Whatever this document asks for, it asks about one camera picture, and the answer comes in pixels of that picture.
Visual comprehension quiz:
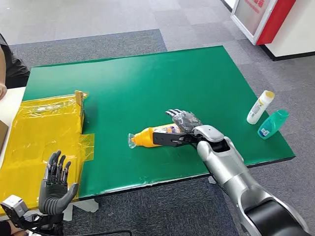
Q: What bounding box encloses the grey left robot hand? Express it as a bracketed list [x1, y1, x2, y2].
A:
[39, 150, 79, 216]

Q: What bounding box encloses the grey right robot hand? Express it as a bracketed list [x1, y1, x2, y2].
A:
[152, 109, 203, 148]

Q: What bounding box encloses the orange bottle with clear cap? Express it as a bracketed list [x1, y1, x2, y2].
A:
[128, 123, 183, 150]

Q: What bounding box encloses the white bottle with yellow cap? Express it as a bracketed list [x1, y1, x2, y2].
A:
[246, 90, 275, 125]

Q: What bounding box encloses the teal plastic bottle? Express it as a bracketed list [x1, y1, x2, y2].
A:
[257, 110, 290, 140]

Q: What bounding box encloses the white side table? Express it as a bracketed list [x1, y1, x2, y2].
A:
[0, 87, 26, 170]

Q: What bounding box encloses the person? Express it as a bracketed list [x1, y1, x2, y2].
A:
[0, 32, 31, 100]

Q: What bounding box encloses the brown cardboard piece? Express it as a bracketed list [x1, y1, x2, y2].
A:
[0, 119, 10, 154]

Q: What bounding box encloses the large white floor tape piece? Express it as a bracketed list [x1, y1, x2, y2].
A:
[63, 199, 99, 222]

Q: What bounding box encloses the yellow taped cardboard box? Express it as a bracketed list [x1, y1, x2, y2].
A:
[0, 90, 95, 216]

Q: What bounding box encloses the green table mat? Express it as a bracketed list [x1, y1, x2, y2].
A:
[22, 45, 295, 200]

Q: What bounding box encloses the red and white cabinet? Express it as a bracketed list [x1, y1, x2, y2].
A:
[230, 0, 297, 46]

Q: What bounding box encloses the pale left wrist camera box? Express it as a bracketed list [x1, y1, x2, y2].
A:
[0, 195, 29, 229]

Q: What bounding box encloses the black cable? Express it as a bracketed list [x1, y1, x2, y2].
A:
[63, 229, 133, 236]

